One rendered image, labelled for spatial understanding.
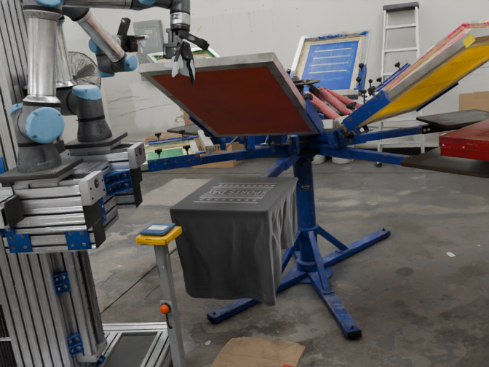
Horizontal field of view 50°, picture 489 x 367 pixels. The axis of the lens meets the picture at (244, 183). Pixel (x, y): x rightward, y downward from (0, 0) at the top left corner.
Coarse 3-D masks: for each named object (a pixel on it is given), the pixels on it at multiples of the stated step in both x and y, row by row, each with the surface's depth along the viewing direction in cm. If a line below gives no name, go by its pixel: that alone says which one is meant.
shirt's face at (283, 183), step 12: (216, 180) 264; (228, 180) 262; (240, 180) 259; (252, 180) 257; (264, 180) 255; (276, 180) 253; (288, 180) 251; (192, 192) 247; (204, 192) 245; (276, 192) 234; (180, 204) 232; (192, 204) 230; (204, 204) 228; (216, 204) 227; (228, 204) 225; (240, 204) 223; (252, 204) 221; (264, 204) 220
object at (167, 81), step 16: (160, 80) 223; (176, 80) 222; (208, 80) 219; (176, 96) 239; (192, 96) 237; (208, 96) 235; (224, 96) 233; (208, 112) 254; (224, 112) 252; (240, 112) 250; (224, 128) 274; (240, 128) 271; (256, 128) 269
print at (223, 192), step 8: (224, 184) 255; (232, 184) 253; (240, 184) 252; (248, 184) 250; (256, 184) 249; (264, 184) 248; (272, 184) 246; (208, 192) 245; (216, 192) 243; (224, 192) 242; (232, 192) 241; (240, 192) 239; (248, 192) 238; (256, 192) 237; (264, 192) 235; (200, 200) 234; (208, 200) 233; (216, 200) 231; (224, 200) 230; (232, 200) 229; (240, 200) 228; (248, 200) 227; (256, 200) 226
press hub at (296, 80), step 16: (304, 80) 336; (304, 144) 334; (304, 160) 336; (304, 176) 341; (304, 192) 344; (304, 208) 347; (304, 224) 350; (304, 240) 353; (304, 256) 357; (288, 272) 368
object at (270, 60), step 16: (144, 64) 218; (160, 64) 215; (208, 64) 207; (224, 64) 204; (240, 64) 202; (256, 64) 201; (272, 64) 199; (288, 80) 215; (288, 96) 226; (192, 112) 256; (304, 112) 242; (208, 128) 276
